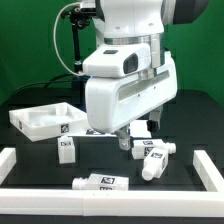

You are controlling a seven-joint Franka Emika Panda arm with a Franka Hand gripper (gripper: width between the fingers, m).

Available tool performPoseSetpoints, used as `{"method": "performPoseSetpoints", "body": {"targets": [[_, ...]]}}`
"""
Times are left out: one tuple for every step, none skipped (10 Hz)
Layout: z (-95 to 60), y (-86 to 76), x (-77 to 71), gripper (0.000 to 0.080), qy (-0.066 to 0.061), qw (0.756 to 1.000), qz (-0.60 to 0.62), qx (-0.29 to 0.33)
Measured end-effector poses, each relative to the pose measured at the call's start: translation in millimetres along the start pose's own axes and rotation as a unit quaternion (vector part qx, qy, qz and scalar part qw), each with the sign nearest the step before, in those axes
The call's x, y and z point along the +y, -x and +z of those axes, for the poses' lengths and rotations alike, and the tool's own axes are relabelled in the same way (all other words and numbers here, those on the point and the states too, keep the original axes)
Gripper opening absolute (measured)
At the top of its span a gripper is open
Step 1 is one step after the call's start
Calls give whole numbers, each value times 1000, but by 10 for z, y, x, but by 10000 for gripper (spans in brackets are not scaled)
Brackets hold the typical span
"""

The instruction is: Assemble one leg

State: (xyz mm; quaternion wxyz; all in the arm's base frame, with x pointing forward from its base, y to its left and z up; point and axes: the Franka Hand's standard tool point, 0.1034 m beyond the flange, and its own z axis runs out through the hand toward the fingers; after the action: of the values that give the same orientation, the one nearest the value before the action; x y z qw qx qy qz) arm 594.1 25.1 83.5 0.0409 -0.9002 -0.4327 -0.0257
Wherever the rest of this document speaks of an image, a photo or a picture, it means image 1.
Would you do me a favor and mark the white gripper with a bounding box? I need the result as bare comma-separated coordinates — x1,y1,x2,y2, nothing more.
85,51,177,150

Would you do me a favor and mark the white square tabletop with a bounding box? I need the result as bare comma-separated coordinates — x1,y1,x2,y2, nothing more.
9,102,90,142

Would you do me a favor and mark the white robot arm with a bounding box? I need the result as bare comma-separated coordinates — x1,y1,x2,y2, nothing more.
83,0,209,150

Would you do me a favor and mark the white tag sheet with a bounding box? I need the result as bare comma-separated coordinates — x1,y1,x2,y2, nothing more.
71,120,151,138

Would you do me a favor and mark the white U-shaped fence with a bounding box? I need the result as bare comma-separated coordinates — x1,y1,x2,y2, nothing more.
0,150,224,217

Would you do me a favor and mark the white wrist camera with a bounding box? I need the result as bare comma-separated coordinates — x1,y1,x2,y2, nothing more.
83,43,151,78

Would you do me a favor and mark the black cable on table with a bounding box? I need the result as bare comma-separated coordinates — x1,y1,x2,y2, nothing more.
7,73,82,101

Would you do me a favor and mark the black camera stand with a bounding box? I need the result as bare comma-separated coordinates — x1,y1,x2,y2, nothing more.
60,0,96,76

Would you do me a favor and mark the white cable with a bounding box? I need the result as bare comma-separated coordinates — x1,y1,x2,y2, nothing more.
52,1,88,78

